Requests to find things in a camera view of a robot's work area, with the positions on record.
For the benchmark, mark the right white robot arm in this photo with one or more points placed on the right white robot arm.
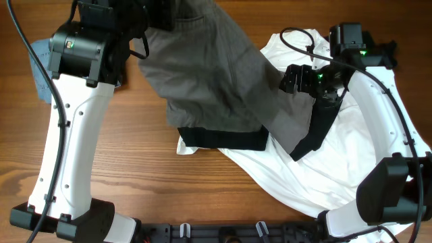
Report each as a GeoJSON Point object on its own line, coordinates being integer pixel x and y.
{"type": "Point", "coordinates": [398, 190]}

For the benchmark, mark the black garment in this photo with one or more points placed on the black garment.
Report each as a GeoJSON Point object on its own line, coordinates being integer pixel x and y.
{"type": "Point", "coordinates": [323, 116]}

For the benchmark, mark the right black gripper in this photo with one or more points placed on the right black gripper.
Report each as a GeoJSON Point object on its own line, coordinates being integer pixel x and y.
{"type": "Point", "coordinates": [304, 71]}

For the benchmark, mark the white shirt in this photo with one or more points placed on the white shirt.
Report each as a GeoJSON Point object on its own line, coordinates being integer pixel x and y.
{"type": "Point", "coordinates": [325, 179]}

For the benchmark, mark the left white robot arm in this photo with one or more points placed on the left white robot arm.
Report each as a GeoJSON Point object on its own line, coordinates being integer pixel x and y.
{"type": "Point", "coordinates": [87, 57]}

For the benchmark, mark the grey shorts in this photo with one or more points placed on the grey shorts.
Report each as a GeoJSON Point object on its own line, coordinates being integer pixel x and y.
{"type": "Point", "coordinates": [213, 77]}

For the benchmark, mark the folded blue denim shorts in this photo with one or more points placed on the folded blue denim shorts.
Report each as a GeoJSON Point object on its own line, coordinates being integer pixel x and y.
{"type": "Point", "coordinates": [41, 49]}

